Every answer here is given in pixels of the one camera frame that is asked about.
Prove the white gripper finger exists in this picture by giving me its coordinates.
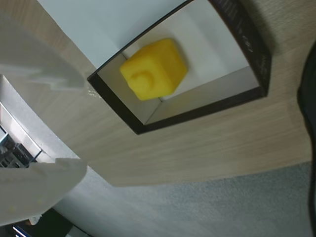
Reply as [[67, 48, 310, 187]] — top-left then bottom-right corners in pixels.
[[0, 13, 86, 90], [0, 158, 87, 227]]

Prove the yellow cube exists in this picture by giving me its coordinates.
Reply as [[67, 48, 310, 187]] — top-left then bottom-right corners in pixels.
[[119, 38, 189, 101]]

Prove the dark brown open box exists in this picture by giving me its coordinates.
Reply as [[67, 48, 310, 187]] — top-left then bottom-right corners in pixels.
[[87, 0, 273, 135]]

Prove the black round lamp base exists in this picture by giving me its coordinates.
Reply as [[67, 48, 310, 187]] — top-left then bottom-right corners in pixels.
[[297, 39, 316, 237]]

